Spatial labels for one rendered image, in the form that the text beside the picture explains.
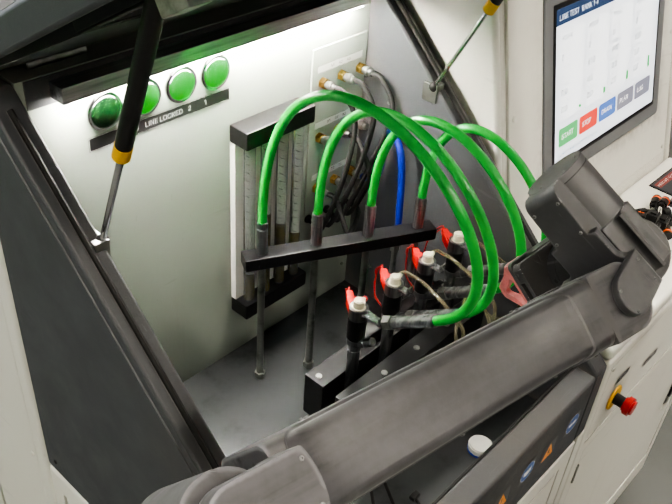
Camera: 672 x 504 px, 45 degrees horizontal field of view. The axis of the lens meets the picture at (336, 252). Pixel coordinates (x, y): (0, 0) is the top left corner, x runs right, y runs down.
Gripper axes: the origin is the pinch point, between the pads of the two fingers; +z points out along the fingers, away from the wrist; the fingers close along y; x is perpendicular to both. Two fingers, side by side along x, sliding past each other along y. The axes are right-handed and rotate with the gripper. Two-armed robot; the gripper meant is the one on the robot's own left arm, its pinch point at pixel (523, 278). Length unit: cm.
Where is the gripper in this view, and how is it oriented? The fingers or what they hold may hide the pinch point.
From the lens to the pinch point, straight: 90.3
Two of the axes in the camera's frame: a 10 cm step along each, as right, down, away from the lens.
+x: 5.2, 8.5, 0.4
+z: -3.1, 1.5, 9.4
